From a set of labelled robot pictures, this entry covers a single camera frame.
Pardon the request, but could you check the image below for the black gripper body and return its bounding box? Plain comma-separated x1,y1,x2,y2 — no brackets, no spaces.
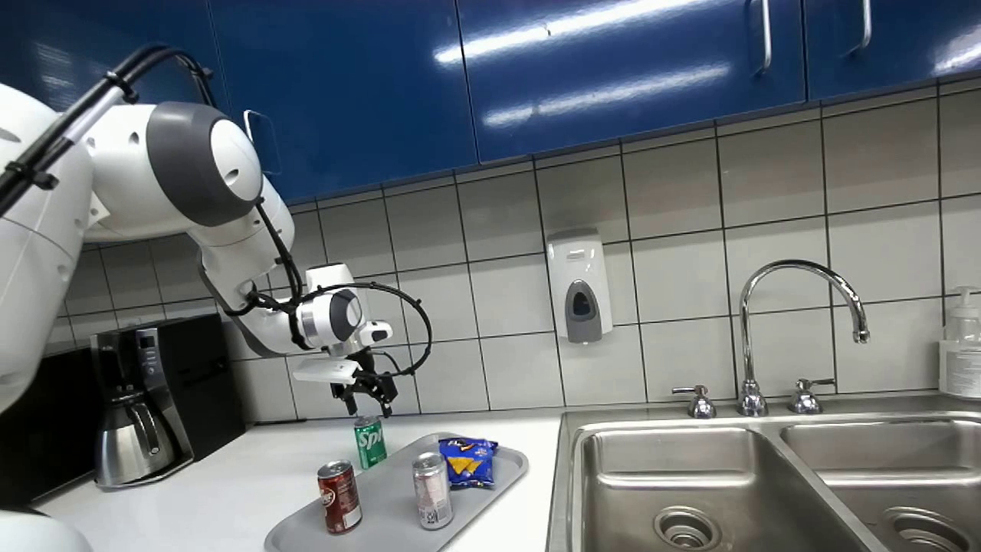
350,365,400,402

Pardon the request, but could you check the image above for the green soda can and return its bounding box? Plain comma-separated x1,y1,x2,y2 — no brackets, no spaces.
352,414,392,471

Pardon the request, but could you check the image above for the red soda can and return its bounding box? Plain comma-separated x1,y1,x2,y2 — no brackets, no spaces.
315,457,364,537

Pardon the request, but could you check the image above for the silver soda can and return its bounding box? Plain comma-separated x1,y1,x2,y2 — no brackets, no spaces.
412,448,457,534

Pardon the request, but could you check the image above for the grey plastic tray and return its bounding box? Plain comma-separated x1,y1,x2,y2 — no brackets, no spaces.
262,429,535,552

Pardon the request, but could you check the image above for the blue chip bag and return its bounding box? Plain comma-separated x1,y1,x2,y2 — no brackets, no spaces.
435,435,504,492

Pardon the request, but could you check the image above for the black coffee maker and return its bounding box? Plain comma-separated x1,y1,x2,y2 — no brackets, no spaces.
92,310,250,492

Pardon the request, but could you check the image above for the steel coffee carafe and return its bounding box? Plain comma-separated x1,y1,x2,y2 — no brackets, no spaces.
95,387,184,492

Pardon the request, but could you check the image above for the stainless steel double sink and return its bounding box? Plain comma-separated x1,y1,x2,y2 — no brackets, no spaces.
542,404,981,552

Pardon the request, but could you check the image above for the black microwave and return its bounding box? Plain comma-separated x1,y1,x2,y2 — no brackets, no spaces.
0,345,105,511

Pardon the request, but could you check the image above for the chrome gooseneck faucet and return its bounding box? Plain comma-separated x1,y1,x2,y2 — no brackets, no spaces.
737,258,875,416

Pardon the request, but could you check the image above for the clear pump soap bottle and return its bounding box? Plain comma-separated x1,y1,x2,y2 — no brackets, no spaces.
934,284,981,402

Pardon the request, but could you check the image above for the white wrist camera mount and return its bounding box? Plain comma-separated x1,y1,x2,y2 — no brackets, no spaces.
287,357,363,390

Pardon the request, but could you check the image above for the white wall soap dispenser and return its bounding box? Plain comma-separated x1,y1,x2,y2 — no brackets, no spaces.
542,231,615,345

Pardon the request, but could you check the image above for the chrome cabinet handle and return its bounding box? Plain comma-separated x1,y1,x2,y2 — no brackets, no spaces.
751,0,778,77
240,103,274,146
844,0,876,58

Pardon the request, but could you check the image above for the chrome faucet handle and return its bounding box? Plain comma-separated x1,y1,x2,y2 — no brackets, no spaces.
670,383,717,420
789,376,840,416

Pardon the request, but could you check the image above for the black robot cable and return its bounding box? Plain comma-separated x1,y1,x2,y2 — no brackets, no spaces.
0,43,435,380

